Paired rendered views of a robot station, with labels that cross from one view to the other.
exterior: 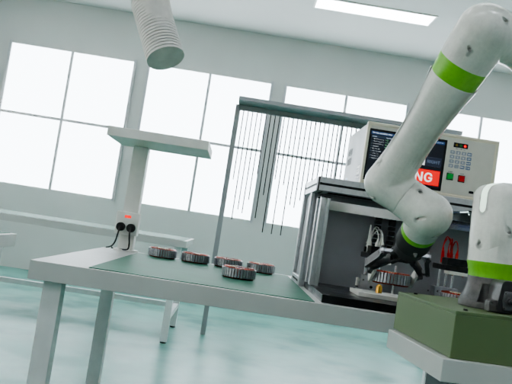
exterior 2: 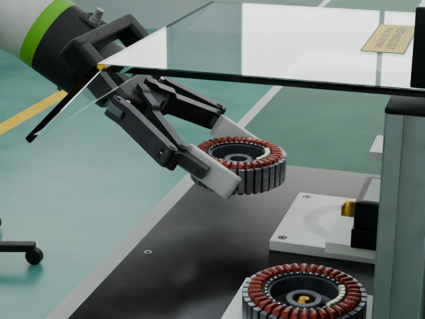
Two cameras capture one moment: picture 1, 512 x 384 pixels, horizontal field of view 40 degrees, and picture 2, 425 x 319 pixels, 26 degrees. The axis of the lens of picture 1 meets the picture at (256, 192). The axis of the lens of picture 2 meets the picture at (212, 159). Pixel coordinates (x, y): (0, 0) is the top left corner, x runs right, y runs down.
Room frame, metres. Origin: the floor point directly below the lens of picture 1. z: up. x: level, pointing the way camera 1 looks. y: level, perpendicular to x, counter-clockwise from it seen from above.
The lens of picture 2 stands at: (2.29, -1.38, 1.21)
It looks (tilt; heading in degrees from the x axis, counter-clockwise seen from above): 20 degrees down; 109
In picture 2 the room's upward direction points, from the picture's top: straight up
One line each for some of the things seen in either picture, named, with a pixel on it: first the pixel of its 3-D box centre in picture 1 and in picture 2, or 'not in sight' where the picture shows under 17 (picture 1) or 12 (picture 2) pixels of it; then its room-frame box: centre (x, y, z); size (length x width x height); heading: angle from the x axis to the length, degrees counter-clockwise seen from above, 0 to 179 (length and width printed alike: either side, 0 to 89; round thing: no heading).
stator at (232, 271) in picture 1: (238, 272); not in sight; (2.27, 0.02, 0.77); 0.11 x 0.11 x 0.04
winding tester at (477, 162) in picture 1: (414, 167); not in sight; (2.45, -0.54, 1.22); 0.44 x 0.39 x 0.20; 91
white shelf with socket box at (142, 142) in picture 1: (154, 196); not in sight; (2.68, 0.38, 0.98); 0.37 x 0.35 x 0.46; 91
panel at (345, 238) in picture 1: (403, 251); not in sight; (2.38, -0.53, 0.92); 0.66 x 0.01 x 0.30; 91
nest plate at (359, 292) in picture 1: (378, 295); (348, 226); (2.12, -0.41, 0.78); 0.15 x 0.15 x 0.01; 1
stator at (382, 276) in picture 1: (391, 278); (238, 164); (1.99, -0.42, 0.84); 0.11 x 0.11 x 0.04
